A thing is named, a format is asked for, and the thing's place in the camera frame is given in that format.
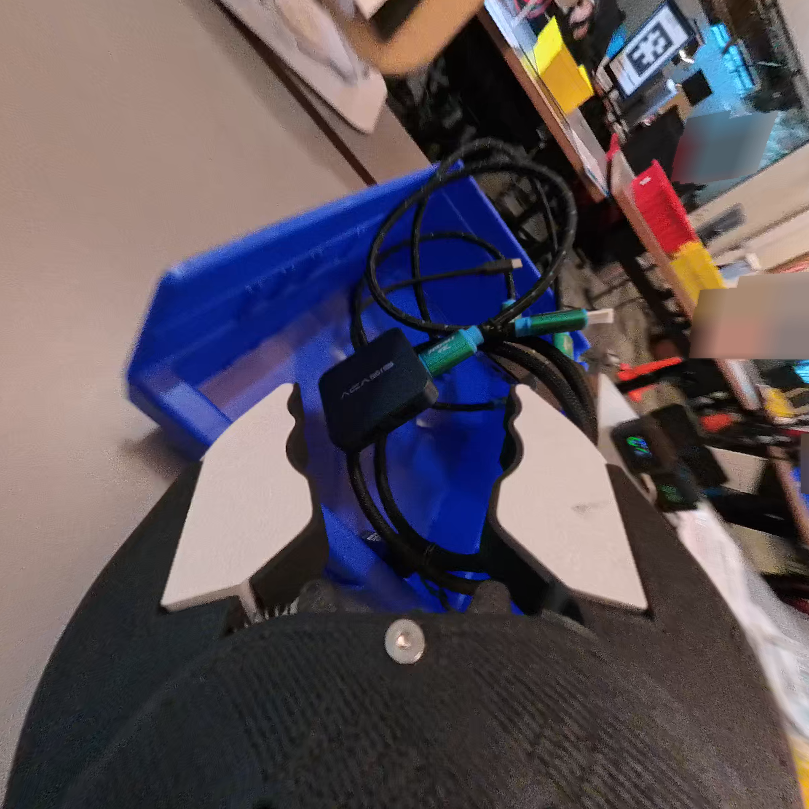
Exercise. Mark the screen with black-white tag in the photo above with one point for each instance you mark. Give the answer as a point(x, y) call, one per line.
point(654, 50)

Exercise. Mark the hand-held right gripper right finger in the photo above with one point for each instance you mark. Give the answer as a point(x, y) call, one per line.
point(562, 505)

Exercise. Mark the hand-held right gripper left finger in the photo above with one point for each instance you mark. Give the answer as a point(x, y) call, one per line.
point(246, 493)

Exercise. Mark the yellow plastic bin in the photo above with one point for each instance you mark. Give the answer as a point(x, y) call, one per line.
point(695, 272)
point(562, 69)

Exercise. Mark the blue plastic bin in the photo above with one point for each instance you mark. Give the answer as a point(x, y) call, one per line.
point(253, 297)

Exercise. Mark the black square adapter box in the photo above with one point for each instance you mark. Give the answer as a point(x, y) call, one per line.
point(373, 392)

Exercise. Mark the red plastic bin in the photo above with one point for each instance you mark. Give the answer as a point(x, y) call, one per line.
point(663, 208)

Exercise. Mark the black device with green display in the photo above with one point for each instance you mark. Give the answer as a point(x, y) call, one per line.
point(663, 455)

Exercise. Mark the grey desk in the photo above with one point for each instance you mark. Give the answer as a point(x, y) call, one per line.
point(95, 221)

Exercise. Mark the white document stand base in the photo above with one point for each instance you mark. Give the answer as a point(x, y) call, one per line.
point(316, 50)

